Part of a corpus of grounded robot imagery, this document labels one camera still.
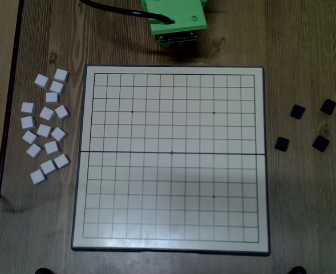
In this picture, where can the black stand foot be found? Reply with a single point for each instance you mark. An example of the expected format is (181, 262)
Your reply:
(297, 270)
(43, 271)

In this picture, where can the white cube stone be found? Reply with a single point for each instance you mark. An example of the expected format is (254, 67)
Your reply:
(38, 176)
(60, 75)
(47, 113)
(61, 161)
(58, 134)
(62, 112)
(28, 122)
(44, 130)
(48, 167)
(57, 87)
(34, 150)
(30, 137)
(41, 81)
(52, 97)
(28, 108)
(51, 147)

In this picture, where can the camera circuit board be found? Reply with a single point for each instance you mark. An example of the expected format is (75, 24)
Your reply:
(176, 38)

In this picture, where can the green camera mount plate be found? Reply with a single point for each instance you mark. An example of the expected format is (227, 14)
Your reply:
(182, 17)

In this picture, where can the dark table edge trim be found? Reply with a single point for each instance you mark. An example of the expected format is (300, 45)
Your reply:
(12, 71)

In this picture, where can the white folding go board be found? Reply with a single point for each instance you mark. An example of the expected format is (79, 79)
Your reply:
(156, 171)

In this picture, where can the black cube stone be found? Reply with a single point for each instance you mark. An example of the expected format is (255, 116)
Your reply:
(281, 143)
(328, 106)
(297, 111)
(320, 143)

